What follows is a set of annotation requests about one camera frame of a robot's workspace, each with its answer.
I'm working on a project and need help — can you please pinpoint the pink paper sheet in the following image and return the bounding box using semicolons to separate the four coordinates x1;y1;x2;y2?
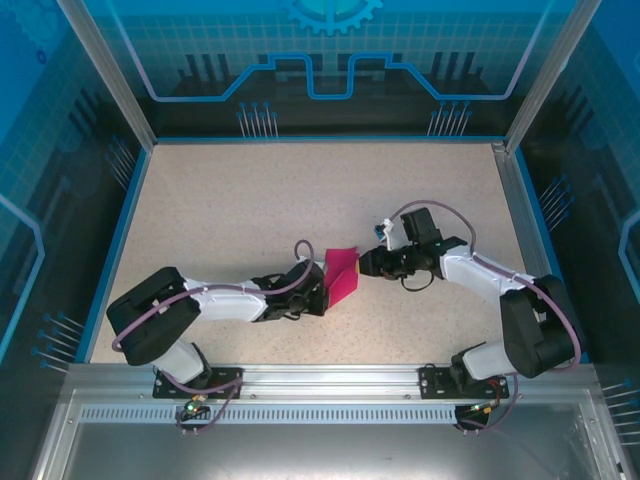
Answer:
322;245;361;309

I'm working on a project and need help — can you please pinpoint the blue table border strip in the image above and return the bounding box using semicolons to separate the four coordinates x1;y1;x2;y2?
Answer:
74;146;153;365
149;134;509;146
512;147;592;365

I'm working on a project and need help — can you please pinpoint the metal tray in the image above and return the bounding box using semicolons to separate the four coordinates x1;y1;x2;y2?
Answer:
29;389;631;480

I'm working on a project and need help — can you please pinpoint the thin black right gripper wire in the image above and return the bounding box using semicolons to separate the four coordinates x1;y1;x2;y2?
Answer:
401;272;435;293

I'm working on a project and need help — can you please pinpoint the aluminium mounting rail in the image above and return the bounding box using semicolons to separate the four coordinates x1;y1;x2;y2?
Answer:
64;363;599;401

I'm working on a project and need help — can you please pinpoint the aluminium side rail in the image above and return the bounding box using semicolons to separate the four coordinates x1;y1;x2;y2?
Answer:
492;142;574;364

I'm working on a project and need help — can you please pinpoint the slotted metal cable duct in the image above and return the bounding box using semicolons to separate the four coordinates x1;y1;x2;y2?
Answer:
78;405;464;426

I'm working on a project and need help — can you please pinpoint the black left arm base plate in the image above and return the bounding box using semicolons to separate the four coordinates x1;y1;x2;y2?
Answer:
153;366;246;400

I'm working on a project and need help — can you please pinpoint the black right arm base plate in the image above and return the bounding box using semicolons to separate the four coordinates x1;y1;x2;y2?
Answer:
418;364;511;400

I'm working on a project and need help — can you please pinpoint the cable connector with green light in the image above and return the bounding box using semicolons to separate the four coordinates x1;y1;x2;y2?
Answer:
467;398;502;416
182;393;209;417

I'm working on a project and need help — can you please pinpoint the aluminium frame post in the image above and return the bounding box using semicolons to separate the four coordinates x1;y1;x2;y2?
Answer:
56;0;157;149
503;0;604;151

